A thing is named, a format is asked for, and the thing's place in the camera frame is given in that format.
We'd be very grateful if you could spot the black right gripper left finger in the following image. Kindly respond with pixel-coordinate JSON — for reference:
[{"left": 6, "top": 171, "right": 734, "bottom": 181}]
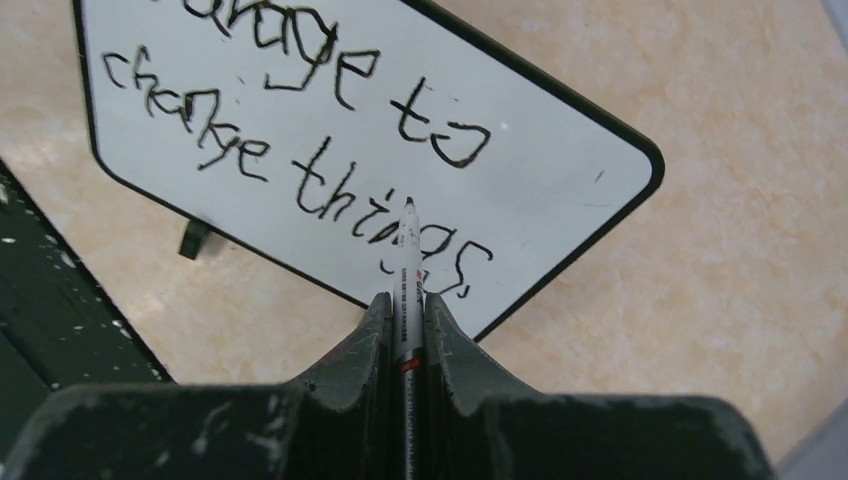
[{"left": 3, "top": 293, "right": 392, "bottom": 479}]

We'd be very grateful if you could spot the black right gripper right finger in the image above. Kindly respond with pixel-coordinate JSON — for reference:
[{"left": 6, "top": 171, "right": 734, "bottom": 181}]
[{"left": 424, "top": 294, "right": 775, "bottom": 479}]

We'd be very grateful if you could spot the black and white marker pen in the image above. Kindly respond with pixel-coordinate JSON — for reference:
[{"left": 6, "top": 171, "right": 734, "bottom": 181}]
[{"left": 393, "top": 198, "right": 423, "bottom": 479}]

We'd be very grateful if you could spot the white board with black frame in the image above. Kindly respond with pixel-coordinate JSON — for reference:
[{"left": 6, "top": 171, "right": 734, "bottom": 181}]
[{"left": 73, "top": 1, "right": 665, "bottom": 339}]

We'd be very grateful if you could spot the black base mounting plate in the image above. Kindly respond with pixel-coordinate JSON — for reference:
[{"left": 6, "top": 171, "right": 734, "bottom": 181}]
[{"left": 1, "top": 165, "right": 172, "bottom": 457}]

